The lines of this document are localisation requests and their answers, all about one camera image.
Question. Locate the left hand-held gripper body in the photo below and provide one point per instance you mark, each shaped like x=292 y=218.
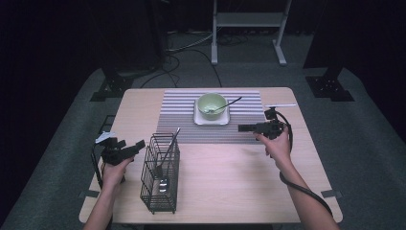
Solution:
x=111 y=155

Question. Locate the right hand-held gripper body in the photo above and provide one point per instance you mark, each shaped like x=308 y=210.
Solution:
x=271 y=127

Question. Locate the light green bowl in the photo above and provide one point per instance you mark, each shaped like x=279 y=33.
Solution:
x=210 y=103

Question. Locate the person's left hand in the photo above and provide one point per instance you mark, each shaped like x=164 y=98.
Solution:
x=112 y=175

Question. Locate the person's right hand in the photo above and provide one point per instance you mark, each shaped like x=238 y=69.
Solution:
x=279 y=148

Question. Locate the white square plate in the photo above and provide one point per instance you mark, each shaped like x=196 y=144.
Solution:
x=220 y=121

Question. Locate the grey tape strip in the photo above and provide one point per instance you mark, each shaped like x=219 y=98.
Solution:
x=333 y=193
x=89 y=194

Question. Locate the striped grey placemat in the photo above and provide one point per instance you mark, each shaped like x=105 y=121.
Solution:
x=178 y=121

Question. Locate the white metal stand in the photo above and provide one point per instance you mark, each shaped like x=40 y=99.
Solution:
x=249 y=19

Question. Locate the black stand with base plate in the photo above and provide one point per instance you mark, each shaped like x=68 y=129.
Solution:
x=330 y=86
x=111 y=86

